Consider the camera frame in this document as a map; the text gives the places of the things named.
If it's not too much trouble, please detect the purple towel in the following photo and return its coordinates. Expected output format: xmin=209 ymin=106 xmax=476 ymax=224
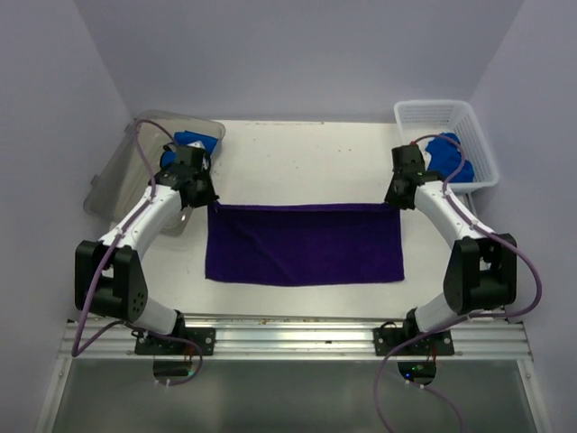
xmin=205 ymin=203 xmax=405 ymax=287

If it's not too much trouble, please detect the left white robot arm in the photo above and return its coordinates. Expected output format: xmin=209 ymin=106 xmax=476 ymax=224
xmin=75 ymin=142 xmax=217 ymax=355

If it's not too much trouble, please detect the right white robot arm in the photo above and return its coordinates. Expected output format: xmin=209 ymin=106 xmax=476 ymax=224
xmin=385 ymin=144 xmax=517 ymax=355

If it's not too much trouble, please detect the rolled blue towel lower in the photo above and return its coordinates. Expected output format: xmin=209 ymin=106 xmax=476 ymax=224
xmin=160 ymin=151 xmax=176 ymax=169

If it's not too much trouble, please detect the rolled blue towel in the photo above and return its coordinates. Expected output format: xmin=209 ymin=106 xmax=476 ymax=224
xmin=160 ymin=151 xmax=176 ymax=169
xmin=174 ymin=131 xmax=219 ymax=155

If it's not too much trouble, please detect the crumpled blue towel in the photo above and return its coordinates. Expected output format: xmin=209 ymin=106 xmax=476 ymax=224
xmin=426 ymin=138 xmax=474 ymax=183

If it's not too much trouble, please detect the rolled blue towel upper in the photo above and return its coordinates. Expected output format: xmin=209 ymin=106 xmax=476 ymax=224
xmin=174 ymin=131 xmax=219 ymax=155

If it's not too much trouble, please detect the white plastic basket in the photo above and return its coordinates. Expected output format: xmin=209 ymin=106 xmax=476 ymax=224
xmin=394 ymin=99 xmax=499 ymax=194

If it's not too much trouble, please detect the clear plastic bin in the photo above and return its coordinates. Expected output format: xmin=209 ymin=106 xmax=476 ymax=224
xmin=84 ymin=109 xmax=225 ymax=224

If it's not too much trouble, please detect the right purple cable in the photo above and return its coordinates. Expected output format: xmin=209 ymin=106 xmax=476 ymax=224
xmin=374 ymin=137 xmax=542 ymax=433

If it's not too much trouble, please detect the purple cable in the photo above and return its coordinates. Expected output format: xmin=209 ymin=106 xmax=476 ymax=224
xmin=70 ymin=117 xmax=204 ymax=387
xmin=374 ymin=137 xmax=542 ymax=433

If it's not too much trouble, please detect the aluminium mounting rail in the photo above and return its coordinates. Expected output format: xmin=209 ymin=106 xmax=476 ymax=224
xmin=58 ymin=313 xmax=528 ymax=362

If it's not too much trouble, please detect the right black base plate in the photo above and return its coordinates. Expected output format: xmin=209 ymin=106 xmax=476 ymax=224
xmin=372 ymin=321 xmax=455 ymax=357

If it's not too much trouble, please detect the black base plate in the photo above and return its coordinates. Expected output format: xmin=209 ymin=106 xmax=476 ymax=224
xmin=372 ymin=321 xmax=455 ymax=357
xmin=131 ymin=327 xmax=216 ymax=356

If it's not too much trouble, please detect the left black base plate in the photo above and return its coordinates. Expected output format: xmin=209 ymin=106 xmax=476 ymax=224
xmin=131 ymin=327 xmax=216 ymax=356

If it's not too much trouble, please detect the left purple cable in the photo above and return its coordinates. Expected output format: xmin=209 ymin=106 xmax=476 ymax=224
xmin=70 ymin=117 xmax=204 ymax=387

